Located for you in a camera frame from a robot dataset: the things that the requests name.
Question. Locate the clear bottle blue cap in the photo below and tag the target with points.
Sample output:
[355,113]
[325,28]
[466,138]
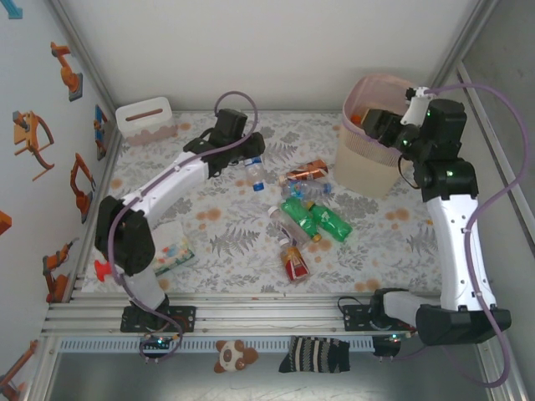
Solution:
[255,171]

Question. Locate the brown copper label bottle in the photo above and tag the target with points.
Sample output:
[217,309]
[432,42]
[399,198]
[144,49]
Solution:
[309,170]

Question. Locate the green plastic bottle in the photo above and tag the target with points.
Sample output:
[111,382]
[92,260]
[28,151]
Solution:
[299,219]
[332,223]

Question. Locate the clear bottle white cap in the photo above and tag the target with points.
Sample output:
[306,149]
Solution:
[292,234]

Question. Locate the red label bottle white cap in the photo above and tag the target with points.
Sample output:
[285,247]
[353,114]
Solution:
[294,263]

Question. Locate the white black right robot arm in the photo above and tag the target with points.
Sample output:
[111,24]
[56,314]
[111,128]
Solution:
[455,250]

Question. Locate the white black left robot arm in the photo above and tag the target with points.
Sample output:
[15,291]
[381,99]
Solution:
[167,184]

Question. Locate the beige plastic waste bin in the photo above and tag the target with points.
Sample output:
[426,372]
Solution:
[359,175]

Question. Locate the pink laundry basket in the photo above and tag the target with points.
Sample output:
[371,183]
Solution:
[376,81]

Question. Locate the pink tissue box white lid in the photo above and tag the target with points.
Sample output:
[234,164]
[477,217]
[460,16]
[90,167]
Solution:
[144,119]

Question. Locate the gray framed side panel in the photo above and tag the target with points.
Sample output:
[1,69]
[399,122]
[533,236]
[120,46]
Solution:
[510,50]

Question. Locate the floral table cloth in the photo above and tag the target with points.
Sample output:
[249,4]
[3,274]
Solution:
[234,259]

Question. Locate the colourful soft tissue pack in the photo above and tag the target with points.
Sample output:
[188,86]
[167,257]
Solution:
[175,250]

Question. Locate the aluminium front rails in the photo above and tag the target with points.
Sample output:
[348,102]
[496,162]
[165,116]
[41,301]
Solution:
[267,311]

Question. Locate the red plastic toy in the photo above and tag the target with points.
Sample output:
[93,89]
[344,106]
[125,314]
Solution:
[102,269]

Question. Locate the small LED circuit board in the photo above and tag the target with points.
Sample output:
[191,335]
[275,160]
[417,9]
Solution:
[159,341]
[393,336]

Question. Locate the brown white panda plush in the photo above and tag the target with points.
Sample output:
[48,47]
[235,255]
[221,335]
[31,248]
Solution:
[234,355]

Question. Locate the black striped sock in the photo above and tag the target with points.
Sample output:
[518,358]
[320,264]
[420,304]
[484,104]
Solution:
[313,355]

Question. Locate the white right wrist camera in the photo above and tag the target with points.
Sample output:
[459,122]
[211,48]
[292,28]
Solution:
[414,106]

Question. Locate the aluminium frame post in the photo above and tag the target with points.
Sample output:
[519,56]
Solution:
[465,42]
[90,58]

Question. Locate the blue orange wall sticker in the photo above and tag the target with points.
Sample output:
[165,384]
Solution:
[100,131]

